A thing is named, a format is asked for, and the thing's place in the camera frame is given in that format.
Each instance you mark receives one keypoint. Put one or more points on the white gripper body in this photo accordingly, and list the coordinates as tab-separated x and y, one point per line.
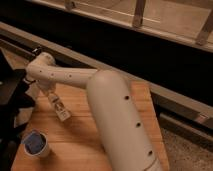
46	87

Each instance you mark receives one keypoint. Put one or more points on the clear labelled plastic bottle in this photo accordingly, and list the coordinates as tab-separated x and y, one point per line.
59	107

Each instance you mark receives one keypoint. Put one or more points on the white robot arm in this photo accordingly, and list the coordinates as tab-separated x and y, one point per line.
117	118

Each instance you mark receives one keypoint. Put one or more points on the black chair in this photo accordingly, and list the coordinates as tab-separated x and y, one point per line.
12	97

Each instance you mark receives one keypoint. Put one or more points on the white cup with blue contents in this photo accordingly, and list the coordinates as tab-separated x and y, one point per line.
36	144

